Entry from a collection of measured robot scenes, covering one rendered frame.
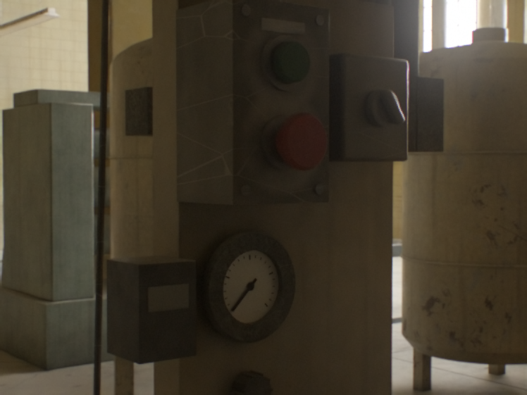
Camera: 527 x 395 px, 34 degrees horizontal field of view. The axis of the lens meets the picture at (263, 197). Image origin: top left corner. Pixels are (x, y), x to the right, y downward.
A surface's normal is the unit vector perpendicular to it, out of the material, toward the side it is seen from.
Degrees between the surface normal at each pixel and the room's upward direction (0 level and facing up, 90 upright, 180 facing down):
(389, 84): 90
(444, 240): 90
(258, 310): 90
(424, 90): 90
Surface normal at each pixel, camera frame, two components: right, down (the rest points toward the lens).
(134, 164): -0.69, 0.02
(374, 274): 0.61, 0.03
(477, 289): -0.37, 0.03
